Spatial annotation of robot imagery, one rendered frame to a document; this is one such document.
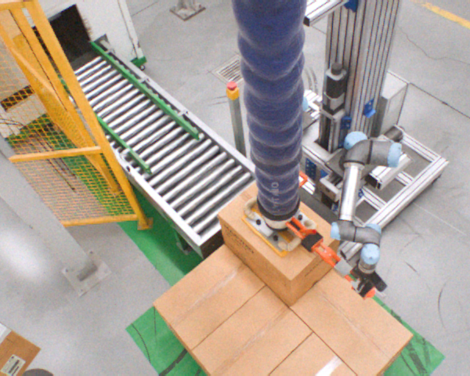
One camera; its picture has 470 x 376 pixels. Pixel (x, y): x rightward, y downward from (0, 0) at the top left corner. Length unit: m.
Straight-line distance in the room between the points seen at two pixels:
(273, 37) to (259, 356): 1.86
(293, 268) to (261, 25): 1.43
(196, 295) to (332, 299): 0.83
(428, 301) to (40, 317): 2.85
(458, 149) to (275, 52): 3.04
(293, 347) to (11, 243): 2.58
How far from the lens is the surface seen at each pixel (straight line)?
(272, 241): 2.58
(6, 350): 2.85
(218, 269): 3.01
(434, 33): 5.48
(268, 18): 1.49
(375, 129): 3.13
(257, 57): 1.60
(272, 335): 2.83
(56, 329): 3.80
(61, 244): 3.42
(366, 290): 2.35
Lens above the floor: 3.26
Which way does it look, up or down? 56 degrees down
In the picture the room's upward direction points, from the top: 10 degrees counter-clockwise
